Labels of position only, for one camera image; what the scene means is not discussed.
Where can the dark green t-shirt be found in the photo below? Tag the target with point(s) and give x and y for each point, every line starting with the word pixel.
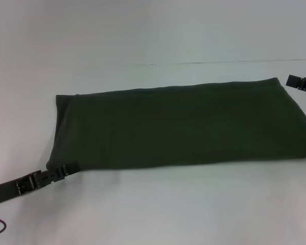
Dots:
pixel 181 122

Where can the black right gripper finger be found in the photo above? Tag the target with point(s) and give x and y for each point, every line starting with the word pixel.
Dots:
pixel 301 83

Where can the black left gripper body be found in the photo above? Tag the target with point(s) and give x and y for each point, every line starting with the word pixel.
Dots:
pixel 12 187

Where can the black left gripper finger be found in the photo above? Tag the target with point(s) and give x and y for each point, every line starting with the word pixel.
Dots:
pixel 61 172

